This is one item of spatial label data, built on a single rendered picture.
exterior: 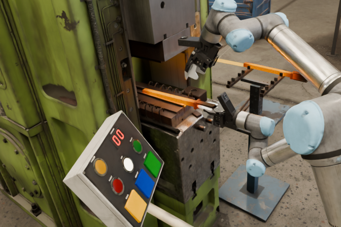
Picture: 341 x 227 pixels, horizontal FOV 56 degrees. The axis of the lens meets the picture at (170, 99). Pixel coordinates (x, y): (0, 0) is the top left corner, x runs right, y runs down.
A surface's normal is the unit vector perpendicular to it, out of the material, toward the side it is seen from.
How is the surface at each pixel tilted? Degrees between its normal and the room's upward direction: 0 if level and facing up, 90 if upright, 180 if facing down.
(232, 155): 0
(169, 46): 90
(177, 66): 90
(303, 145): 84
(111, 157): 60
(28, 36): 90
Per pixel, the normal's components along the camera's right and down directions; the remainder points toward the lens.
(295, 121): -0.95, 0.14
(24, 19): 0.71, 0.29
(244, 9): -0.53, 0.45
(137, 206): 0.80, -0.40
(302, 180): -0.09, -0.87
